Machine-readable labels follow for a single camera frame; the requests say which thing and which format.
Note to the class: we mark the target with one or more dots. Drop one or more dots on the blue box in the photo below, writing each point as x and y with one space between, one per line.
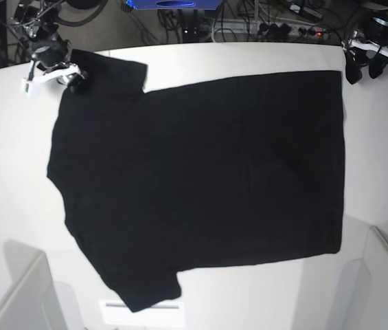
174 4

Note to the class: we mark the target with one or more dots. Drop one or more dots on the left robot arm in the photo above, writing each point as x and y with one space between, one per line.
373 21

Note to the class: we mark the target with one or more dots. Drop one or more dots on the white partition left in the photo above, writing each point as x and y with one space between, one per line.
34 300

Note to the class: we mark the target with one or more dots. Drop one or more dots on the white partition right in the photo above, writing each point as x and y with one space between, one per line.
361 300

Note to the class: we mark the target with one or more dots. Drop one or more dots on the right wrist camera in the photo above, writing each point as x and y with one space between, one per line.
30 88

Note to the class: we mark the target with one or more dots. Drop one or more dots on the white label plate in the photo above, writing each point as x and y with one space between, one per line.
163 314

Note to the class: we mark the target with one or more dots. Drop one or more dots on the white partition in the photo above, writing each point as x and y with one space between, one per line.
34 300
361 300

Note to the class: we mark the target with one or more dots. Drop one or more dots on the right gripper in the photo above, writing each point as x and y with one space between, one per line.
54 54

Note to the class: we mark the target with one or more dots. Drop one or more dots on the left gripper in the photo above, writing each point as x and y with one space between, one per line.
355 57

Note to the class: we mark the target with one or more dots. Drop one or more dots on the black T-shirt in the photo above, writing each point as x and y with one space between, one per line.
238 171

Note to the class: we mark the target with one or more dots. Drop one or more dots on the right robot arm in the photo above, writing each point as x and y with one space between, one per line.
36 31

